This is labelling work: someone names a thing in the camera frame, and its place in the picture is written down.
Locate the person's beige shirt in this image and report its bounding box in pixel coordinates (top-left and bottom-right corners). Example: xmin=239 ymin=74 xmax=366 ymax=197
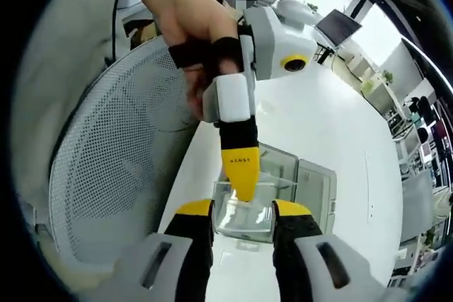
xmin=12 ymin=0 xmax=156 ymax=257

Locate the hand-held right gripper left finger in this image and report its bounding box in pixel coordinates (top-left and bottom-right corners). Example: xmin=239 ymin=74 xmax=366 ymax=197
xmin=113 ymin=199 xmax=215 ymax=302

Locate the black cable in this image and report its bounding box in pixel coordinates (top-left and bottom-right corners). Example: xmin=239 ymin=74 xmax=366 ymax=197
xmin=110 ymin=0 xmax=125 ymax=64

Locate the grey mesh office chair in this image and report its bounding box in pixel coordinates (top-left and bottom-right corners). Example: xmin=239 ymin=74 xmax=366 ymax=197
xmin=47 ymin=36 xmax=205 ymax=257

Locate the black computer monitor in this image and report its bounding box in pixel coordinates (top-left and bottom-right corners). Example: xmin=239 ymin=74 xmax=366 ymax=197
xmin=314 ymin=8 xmax=364 ymax=49

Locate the grey transparent guide fixture box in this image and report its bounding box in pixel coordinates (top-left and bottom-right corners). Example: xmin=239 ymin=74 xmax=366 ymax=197
xmin=257 ymin=141 xmax=338 ymax=238

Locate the clear plastic divider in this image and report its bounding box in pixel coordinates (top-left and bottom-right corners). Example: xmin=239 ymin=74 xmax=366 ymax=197
xmin=212 ymin=180 xmax=280 ymax=245

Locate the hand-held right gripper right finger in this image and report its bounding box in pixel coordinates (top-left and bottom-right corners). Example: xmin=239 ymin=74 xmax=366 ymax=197
xmin=270 ymin=199 xmax=389 ymax=302

